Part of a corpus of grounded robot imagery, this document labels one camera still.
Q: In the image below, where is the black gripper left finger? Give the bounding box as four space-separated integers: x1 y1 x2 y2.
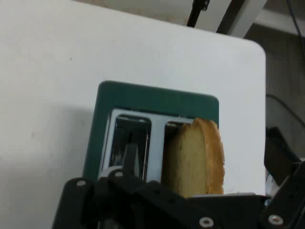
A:
51 142 239 229

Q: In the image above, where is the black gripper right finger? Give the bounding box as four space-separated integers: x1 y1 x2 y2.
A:
261 127 305 229

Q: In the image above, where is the toasted bread slice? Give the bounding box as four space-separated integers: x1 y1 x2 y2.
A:
161 117 225 198

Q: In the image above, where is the dark green two-slot toaster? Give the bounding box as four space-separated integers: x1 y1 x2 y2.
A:
82 80 220 198

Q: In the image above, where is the white furniture panel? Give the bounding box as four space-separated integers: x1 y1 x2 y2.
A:
215 0 267 39

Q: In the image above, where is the black tripod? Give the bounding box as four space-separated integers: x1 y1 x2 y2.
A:
185 0 210 27

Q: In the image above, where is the thin black floor cable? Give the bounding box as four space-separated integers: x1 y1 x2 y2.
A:
265 94 305 125
287 0 305 45

